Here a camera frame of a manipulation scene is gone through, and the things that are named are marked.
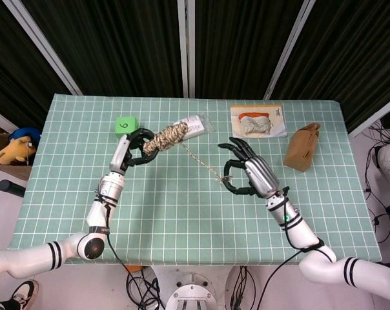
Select brown paper bag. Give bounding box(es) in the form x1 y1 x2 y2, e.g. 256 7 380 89
283 122 322 172

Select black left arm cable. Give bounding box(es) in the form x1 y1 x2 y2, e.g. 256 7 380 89
94 193 134 278

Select paper booklet stack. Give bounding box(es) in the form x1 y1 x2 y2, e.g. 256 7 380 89
230 103 288 139

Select black pleated curtain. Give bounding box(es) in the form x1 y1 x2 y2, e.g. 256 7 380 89
20 0 187 98
270 0 390 133
0 0 75 130
194 0 308 100

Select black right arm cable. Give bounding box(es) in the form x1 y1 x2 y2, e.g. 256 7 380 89
255 187 323 310

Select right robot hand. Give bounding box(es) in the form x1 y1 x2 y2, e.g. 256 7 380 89
217 136 282 198

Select blue plush toy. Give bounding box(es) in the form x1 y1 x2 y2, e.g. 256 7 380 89
9 127 43 143

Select black white sneaker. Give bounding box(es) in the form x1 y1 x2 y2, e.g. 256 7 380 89
0 279 40 310

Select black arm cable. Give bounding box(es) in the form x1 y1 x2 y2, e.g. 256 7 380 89
255 187 323 310
94 193 134 278

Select white orange crumpled package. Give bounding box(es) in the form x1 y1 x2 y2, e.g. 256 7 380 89
238 111 275 136

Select cardboard box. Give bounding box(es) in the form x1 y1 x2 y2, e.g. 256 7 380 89
0 119 33 181

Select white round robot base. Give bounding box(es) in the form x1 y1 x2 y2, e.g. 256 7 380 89
165 273 217 310

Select black cylinder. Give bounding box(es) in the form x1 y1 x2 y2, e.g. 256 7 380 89
0 179 27 198

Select black cable tangle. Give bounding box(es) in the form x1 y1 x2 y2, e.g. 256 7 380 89
125 267 165 310
230 266 258 310

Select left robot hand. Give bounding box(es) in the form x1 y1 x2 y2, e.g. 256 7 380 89
108 127 159 177

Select green checked tablecloth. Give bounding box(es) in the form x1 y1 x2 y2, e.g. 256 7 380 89
8 93 383 266

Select white packet in clear plastic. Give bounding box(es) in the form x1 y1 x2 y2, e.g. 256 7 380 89
174 112 214 141

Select black floor cables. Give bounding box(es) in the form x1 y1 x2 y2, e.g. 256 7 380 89
364 124 390 243

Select braided beige rope bundle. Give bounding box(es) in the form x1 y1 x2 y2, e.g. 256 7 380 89
142 121 234 189

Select yellow plush toy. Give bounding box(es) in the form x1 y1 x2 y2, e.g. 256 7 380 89
0 135 37 166

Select green number cube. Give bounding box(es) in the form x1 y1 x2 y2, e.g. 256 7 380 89
114 116 138 140

